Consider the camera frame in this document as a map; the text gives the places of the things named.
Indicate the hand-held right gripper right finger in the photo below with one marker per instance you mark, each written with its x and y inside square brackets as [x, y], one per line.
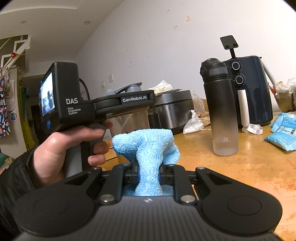
[166, 177]

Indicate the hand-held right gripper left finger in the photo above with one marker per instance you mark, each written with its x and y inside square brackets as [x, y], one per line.
[129, 177]

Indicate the blue microfiber cloth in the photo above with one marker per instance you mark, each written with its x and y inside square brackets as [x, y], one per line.
[148, 148]

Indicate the clear shaker bottle grey lid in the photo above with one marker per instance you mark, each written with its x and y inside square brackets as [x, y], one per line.
[131, 122]

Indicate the person's left hand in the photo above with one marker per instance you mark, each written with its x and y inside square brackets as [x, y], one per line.
[57, 150]

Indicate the bicycle wheel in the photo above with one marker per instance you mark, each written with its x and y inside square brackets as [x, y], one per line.
[87, 89]

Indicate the white plastic bag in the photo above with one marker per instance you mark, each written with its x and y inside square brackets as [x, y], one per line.
[193, 125]

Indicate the colourful hanging cloth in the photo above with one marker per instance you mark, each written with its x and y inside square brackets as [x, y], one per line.
[4, 111]

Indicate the grey rice cooker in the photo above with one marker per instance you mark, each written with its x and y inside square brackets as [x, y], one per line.
[173, 109]

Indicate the black gradient water bottle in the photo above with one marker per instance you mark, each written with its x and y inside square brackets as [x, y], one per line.
[219, 111]

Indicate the white tissue pack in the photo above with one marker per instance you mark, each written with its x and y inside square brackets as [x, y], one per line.
[161, 88]

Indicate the dark blue air fryer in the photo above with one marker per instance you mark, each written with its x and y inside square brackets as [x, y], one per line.
[259, 99]

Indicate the blue snack packet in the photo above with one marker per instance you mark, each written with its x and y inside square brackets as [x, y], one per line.
[286, 129]
[284, 119]
[282, 141]

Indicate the clear bag of packaged food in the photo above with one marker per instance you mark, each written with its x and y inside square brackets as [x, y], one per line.
[286, 97]

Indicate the black phone stand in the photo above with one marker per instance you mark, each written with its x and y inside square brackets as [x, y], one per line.
[229, 41]

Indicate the white wall switch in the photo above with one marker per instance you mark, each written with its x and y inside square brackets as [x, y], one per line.
[111, 78]

